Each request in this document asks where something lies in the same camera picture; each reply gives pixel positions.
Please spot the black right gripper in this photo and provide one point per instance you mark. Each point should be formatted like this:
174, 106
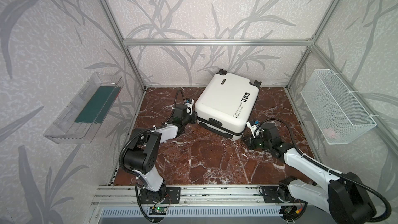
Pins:
247, 138

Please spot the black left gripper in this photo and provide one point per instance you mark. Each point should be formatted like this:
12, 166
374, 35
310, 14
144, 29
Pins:
191, 118

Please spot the black and white suitcase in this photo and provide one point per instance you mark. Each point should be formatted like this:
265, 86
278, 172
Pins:
225, 105

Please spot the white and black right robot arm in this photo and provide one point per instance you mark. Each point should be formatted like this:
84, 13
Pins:
338, 194

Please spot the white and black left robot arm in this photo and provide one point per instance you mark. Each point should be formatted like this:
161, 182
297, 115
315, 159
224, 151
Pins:
139, 154

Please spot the pink object in basket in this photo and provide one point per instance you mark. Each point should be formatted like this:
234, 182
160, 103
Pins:
330, 133

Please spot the green board in shelf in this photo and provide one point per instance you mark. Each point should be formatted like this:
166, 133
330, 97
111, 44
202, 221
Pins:
98, 106

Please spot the left green circuit board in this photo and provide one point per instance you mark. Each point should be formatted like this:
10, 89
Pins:
157, 211

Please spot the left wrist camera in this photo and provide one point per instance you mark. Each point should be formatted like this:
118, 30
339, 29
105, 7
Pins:
190, 104

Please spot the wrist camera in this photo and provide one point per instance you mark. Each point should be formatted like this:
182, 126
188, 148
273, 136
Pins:
190, 104
255, 128

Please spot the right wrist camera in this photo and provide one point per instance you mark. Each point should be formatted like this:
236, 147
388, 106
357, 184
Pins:
255, 128

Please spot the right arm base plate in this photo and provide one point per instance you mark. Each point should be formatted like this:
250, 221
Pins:
270, 194

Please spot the right circuit board with wires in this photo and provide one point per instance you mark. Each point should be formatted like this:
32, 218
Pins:
291, 211

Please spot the white wire mesh basket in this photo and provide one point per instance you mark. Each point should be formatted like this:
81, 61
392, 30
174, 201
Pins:
333, 105

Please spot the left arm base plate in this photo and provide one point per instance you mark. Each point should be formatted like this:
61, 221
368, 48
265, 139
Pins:
166, 195

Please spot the clear plastic wall shelf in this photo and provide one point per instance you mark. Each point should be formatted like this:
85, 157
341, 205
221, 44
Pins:
64, 130

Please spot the aluminium front rail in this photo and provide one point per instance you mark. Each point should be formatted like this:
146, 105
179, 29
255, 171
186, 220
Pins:
191, 195

